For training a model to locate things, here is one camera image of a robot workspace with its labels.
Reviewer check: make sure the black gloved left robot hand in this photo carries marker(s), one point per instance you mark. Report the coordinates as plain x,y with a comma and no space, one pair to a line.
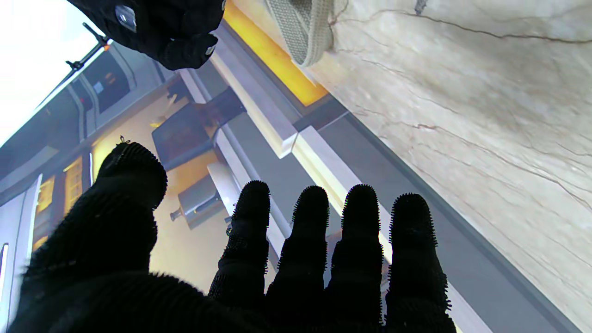
101,259

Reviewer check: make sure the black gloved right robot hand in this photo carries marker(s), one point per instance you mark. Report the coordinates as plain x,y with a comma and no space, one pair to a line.
171,27

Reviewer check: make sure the pale grey braided belt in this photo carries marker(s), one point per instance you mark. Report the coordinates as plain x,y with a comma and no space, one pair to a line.
305,32

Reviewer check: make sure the black backdrop stand rod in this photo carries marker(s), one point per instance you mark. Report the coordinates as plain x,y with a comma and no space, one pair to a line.
81,62

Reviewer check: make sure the printed kitchen scene backdrop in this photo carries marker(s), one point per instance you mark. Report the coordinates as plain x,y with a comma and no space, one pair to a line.
259,111

